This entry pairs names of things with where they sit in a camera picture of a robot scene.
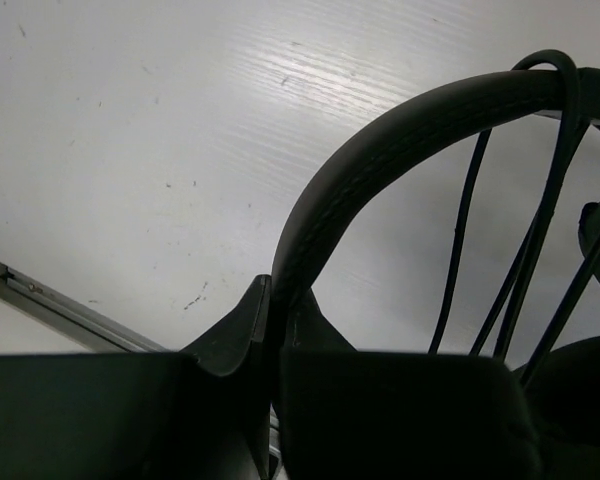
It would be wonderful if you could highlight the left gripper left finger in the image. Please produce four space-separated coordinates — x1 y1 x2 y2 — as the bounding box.
0 275 271 479

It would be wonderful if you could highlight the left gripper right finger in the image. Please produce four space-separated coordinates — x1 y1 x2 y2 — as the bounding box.
278 295 543 479

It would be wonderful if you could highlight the black headset cable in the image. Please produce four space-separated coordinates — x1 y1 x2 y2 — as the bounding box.
427 48 600 391

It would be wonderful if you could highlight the black headset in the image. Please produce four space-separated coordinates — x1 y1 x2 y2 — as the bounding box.
272 51 600 446

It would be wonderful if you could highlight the aluminium front rail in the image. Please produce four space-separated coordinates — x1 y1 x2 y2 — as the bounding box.
0 263 167 353

